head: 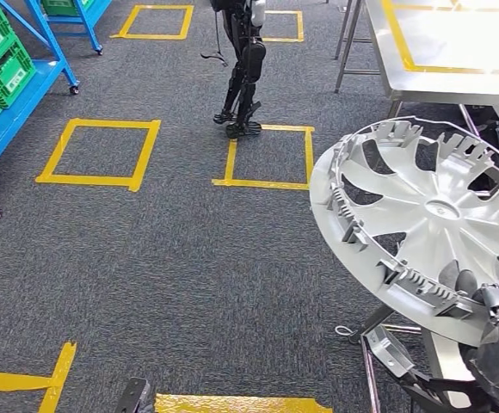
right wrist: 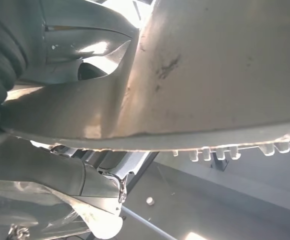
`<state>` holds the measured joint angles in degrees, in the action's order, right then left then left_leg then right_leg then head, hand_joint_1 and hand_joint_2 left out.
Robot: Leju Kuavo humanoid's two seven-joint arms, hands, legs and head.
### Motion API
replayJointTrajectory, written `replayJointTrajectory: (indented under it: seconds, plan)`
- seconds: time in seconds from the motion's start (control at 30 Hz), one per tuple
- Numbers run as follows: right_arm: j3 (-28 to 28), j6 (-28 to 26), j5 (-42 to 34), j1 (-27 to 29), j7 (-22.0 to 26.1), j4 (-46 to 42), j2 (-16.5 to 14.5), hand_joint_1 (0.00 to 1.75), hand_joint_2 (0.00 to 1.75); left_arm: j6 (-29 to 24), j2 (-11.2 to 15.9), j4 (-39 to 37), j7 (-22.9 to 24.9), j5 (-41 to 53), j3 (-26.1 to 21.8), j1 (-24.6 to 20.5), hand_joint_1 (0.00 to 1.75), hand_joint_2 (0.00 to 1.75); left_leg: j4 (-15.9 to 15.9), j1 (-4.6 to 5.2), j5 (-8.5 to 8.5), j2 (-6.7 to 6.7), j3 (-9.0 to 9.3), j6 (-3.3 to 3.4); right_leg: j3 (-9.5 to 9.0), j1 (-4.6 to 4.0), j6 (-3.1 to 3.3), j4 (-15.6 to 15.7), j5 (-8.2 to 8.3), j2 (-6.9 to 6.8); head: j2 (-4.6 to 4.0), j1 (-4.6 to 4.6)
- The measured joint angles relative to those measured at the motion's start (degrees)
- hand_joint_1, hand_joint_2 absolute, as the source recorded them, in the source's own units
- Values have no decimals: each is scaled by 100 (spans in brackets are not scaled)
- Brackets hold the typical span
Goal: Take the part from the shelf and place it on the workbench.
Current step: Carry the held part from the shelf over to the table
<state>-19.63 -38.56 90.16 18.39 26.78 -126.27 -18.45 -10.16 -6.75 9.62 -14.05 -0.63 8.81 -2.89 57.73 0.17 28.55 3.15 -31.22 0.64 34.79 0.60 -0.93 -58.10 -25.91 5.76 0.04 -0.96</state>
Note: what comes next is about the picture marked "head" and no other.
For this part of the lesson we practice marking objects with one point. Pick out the silver plastic wheel hubcap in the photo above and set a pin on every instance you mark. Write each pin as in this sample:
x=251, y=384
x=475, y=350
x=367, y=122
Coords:
x=443, y=211

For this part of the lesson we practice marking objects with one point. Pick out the blue metal shelf rack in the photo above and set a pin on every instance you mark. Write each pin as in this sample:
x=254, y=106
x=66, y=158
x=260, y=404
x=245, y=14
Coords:
x=21, y=122
x=103, y=6

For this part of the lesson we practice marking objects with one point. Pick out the steel table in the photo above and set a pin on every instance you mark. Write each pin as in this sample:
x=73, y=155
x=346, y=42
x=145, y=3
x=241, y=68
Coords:
x=447, y=45

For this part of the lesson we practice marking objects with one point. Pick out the yellow tape on table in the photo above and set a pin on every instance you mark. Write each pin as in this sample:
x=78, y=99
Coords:
x=398, y=40

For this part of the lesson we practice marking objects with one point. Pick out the yellow floor tape square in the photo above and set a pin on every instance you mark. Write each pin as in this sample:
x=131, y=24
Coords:
x=300, y=25
x=266, y=183
x=112, y=123
x=155, y=36

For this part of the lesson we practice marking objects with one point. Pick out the black humanoid robot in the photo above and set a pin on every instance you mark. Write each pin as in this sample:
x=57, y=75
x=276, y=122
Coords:
x=249, y=57

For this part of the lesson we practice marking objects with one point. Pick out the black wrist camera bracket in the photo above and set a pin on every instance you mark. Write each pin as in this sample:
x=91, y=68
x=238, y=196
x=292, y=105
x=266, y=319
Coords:
x=430, y=393

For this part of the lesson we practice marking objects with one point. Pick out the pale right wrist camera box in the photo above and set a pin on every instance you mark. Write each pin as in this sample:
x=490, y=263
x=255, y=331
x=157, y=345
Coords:
x=387, y=350

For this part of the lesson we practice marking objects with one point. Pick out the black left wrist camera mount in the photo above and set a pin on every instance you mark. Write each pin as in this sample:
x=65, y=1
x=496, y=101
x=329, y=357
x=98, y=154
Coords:
x=131, y=396

